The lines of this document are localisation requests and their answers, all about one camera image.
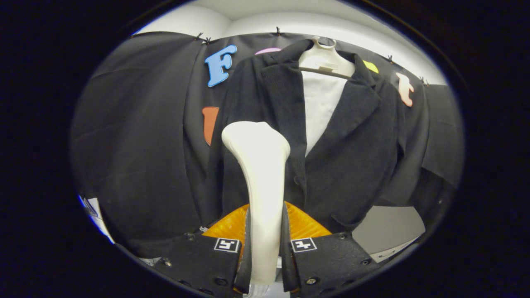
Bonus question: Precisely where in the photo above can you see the black backdrop cloth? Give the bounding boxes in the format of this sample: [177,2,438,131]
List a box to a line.
[70,31,464,259]

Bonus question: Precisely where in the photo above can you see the white shirt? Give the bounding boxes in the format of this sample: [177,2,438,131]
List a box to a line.
[301,70,348,158]

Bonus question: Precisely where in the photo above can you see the grey cabinet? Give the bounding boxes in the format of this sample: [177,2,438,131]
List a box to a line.
[352,206,426,263]

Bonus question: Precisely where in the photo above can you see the black suit jacket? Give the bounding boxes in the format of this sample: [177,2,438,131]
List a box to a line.
[206,39,419,234]

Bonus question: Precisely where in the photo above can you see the white garment steamer head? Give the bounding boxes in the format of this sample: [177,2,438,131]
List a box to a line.
[222,121,291,286]

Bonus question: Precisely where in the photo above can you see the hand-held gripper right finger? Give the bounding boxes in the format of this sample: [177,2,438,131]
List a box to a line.
[282,202,381,298]

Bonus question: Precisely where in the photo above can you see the white clothes hanger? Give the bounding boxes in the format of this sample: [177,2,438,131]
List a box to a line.
[299,36,356,79]

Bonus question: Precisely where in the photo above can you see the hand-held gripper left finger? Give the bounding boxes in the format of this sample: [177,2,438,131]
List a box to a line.
[150,203,252,298]

